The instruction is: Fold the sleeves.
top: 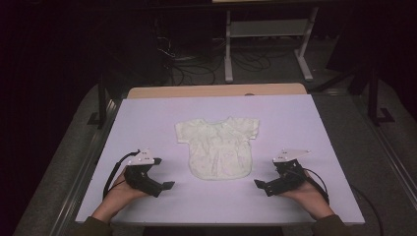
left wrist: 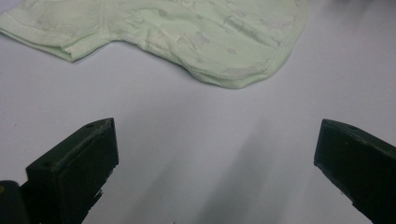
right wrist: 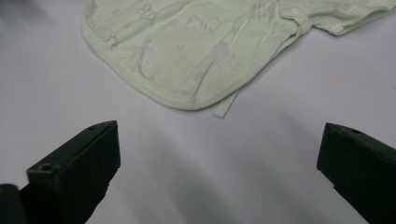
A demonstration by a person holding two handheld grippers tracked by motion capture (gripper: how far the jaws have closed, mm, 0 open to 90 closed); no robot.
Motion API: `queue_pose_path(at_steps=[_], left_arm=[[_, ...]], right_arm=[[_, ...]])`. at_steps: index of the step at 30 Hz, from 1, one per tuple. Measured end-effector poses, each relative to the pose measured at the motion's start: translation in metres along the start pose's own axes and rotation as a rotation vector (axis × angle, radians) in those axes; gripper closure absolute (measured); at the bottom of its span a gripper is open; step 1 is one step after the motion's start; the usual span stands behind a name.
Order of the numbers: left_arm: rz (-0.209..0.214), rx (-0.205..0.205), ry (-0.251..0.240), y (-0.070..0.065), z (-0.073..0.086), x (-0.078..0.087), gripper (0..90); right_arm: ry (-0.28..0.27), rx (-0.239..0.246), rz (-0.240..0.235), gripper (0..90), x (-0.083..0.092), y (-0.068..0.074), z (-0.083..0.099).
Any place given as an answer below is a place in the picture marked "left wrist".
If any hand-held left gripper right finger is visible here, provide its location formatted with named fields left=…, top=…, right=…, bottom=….
left=313, top=119, right=396, bottom=224

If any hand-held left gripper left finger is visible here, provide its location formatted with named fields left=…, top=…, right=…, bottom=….
left=20, top=117, right=120, bottom=224

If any pale green baby shirt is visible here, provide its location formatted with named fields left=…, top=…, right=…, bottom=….
left=0, top=0, right=311, bottom=90

